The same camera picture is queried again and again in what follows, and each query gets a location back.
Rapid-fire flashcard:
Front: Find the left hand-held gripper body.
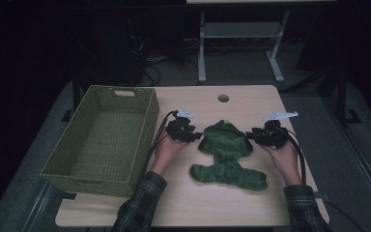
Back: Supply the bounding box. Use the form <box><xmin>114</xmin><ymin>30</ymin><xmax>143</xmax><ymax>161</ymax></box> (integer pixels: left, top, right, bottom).
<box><xmin>164</xmin><ymin>108</ymin><xmax>197</xmax><ymax>143</ymax></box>

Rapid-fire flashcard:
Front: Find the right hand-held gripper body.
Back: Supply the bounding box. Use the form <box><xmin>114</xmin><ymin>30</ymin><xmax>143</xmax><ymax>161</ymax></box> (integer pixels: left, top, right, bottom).
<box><xmin>260</xmin><ymin>110</ymin><xmax>300</xmax><ymax>150</ymax></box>

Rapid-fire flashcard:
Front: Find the green plush garment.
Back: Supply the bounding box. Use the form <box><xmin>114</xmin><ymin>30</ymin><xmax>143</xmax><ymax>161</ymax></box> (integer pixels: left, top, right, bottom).
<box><xmin>188</xmin><ymin>119</ymin><xmax>270</xmax><ymax>192</ymax></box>

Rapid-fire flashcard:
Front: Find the green woven basket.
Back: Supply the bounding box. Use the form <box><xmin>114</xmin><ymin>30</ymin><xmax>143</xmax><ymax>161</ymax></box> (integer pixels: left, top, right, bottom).
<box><xmin>40</xmin><ymin>84</ymin><xmax>160</xmax><ymax>198</ymax></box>

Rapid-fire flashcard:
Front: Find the person's right hand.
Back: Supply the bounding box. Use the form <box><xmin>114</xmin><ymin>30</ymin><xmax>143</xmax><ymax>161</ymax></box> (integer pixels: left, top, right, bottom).
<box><xmin>258</xmin><ymin>138</ymin><xmax>304</xmax><ymax>188</ymax></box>

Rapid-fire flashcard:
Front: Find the person's left hand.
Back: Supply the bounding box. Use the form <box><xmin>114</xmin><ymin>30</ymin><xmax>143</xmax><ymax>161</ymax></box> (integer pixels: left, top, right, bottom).
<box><xmin>150</xmin><ymin>130</ymin><xmax>191</xmax><ymax>177</ymax></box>

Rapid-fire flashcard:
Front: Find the grey metal stand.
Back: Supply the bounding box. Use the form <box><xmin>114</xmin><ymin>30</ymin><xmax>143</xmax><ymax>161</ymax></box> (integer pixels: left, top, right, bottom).
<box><xmin>197</xmin><ymin>9</ymin><xmax>292</xmax><ymax>84</ymax></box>

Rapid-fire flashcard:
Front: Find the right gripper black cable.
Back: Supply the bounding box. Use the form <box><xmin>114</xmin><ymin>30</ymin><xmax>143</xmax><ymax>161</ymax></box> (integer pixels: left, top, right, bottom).
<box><xmin>284</xmin><ymin>128</ymin><xmax>367</xmax><ymax>232</ymax></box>

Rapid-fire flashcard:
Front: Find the tangle of floor cables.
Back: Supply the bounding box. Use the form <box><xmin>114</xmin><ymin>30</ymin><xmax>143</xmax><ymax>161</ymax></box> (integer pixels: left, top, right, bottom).
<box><xmin>128</xmin><ymin>34</ymin><xmax>207</xmax><ymax>87</ymax></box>

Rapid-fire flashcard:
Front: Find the black table stand post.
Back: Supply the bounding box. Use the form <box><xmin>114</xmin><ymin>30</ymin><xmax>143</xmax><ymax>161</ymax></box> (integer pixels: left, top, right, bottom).
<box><xmin>334</xmin><ymin>68</ymin><xmax>363</xmax><ymax>127</ymax></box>

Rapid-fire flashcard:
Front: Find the grey table bracket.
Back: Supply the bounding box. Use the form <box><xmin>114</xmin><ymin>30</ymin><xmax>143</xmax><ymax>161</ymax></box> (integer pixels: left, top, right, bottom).
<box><xmin>313</xmin><ymin>190</ymin><xmax>331</xmax><ymax>203</ymax></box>

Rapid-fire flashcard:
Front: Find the metal floor rail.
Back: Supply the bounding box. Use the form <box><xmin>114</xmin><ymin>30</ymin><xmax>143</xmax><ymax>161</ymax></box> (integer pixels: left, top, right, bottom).
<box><xmin>21</xmin><ymin>181</ymin><xmax>58</xmax><ymax>232</ymax></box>
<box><xmin>322</xmin><ymin>93</ymin><xmax>371</xmax><ymax>215</ymax></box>

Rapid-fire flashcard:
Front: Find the black table bracket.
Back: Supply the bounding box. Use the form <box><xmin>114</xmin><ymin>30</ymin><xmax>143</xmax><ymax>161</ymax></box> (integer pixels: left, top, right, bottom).
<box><xmin>56</xmin><ymin>191</ymin><xmax>77</xmax><ymax>201</ymax></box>

